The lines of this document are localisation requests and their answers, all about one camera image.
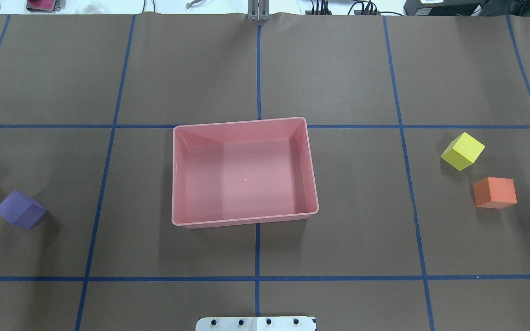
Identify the orange foam block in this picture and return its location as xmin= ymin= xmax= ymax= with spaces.
xmin=472 ymin=177 xmax=517 ymax=209

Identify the pink plastic bin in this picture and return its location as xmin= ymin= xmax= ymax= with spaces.
xmin=171 ymin=117 xmax=320 ymax=229

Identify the yellow foam block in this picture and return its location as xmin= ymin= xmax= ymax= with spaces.
xmin=440 ymin=132 xmax=484 ymax=171

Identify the black power adapter box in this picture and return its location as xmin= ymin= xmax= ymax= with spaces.
xmin=403 ymin=0 xmax=482 ymax=16

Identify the purple foam block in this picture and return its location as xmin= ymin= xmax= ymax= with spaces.
xmin=0 ymin=190 xmax=47 ymax=229

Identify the grey pink cloth pouch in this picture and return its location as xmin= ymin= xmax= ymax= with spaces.
xmin=26 ymin=0 xmax=66 ymax=13

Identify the aluminium frame post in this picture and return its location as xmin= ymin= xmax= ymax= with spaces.
xmin=247 ymin=0 xmax=271 ymax=23

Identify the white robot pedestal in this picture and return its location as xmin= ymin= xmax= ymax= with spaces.
xmin=195 ymin=316 xmax=317 ymax=331

